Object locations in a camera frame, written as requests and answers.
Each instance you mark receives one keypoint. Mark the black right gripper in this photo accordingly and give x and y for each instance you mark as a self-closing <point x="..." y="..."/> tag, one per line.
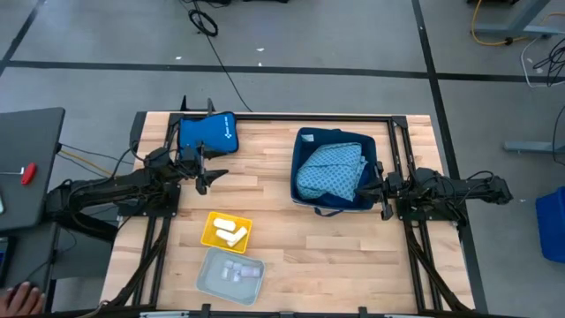
<point x="390" y="185"/>

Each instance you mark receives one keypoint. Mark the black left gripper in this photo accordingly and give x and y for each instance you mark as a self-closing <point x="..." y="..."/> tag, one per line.
<point x="190" y="162"/>

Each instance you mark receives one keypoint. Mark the teal patterned cloth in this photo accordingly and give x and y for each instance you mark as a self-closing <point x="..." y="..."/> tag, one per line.
<point x="331" y="172"/>

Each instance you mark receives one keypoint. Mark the navy white-striped fabric bin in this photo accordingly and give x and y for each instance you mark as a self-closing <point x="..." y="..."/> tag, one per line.
<point x="331" y="134"/>

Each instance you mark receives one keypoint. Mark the small clear pill bottle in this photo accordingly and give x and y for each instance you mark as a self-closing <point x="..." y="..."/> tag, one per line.
<point x="229" y="264"/>

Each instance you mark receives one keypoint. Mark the translucent white pill bottle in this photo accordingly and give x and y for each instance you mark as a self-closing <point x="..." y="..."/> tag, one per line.
<point x="250" y="271"/>

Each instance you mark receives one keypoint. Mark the grey plastic bin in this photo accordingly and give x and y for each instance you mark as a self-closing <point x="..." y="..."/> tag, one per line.
<point x="212" y="287"/>

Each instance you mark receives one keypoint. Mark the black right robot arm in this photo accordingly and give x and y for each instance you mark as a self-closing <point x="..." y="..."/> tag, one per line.
<point x="459" y="187"/>

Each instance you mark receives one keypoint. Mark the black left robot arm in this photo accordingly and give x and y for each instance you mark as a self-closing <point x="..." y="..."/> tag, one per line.
<point x="115" y="185"/>

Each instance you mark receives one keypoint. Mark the yellow slotted plastic basket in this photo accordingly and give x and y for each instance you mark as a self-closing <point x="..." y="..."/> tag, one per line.
<point x="207" y="240"/>

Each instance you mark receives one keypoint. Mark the blue pouch with white logo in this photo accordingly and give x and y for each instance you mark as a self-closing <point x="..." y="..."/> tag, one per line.
<point x="216" y="132"/>

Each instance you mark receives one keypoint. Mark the grey desk foot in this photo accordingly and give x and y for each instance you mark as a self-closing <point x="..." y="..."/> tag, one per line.
<point x="534" y="147"/>

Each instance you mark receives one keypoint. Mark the blue plastic crate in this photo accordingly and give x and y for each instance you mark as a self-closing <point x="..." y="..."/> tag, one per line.
<point x="552" y="225"/>

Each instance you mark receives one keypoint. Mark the dark grey desk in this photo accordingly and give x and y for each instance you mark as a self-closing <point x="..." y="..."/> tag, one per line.
<point x="26" y="146"/>

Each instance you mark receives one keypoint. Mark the silver hex key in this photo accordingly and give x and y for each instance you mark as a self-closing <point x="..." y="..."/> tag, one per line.
<point x="11" y="172"/>

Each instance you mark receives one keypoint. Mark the person's hand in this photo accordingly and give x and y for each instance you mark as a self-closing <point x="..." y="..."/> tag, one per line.
<point x="20" y="302"/>

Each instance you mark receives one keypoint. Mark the black table frame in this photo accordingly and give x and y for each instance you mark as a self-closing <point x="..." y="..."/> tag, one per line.
<point x="309" y="118"/>

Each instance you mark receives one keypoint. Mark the silver frame rail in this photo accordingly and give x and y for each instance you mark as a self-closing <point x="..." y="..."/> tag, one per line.
<point x="165" y="315"/>

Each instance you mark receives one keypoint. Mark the grey desk frame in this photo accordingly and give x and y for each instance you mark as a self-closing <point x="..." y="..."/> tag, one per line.
<point x="521" y="22"/>

